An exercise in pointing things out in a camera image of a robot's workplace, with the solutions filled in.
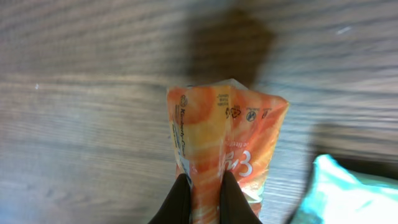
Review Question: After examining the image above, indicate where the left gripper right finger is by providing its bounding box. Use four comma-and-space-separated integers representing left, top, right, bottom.
220, 171, 262, 224

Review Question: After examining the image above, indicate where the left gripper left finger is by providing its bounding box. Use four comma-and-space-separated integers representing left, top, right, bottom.
149, 174, 191, 224

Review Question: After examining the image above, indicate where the orange tissue packet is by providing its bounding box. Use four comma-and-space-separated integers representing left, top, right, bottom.
167, 79, 289, 223

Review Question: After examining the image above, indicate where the green wet wipes packet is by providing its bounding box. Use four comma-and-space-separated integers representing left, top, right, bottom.
291, 154, 397, 224

